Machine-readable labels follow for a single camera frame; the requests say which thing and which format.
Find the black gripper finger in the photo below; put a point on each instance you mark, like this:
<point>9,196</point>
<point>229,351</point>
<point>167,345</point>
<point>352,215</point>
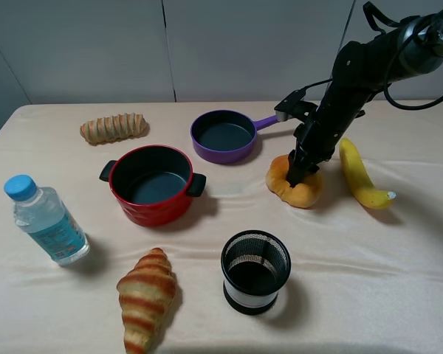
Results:
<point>299,165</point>

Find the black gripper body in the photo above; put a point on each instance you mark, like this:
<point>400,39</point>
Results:
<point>315,135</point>

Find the orange donut bread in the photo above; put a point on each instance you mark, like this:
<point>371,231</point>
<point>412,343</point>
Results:
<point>303,195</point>

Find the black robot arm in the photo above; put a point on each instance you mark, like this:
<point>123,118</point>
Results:
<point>404,49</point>

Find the yellow banana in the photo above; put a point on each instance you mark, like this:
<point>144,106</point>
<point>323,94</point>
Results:
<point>358,179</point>

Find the black mesh pen cup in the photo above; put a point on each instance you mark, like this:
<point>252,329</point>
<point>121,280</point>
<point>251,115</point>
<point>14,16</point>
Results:
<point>255,265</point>

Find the striped long bread roll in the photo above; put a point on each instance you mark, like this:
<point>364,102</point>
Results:
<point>114,128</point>

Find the striped croissant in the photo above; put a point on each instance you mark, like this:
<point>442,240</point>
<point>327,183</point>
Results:
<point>145,296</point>

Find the blue cap water bottle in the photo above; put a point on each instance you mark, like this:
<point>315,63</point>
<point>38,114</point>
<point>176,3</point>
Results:
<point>40,213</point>

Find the purple saucepan with handle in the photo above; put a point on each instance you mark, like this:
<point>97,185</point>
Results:
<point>225,137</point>

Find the red pot black handles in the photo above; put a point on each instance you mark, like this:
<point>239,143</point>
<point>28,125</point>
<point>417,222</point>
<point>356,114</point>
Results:
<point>154,184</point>

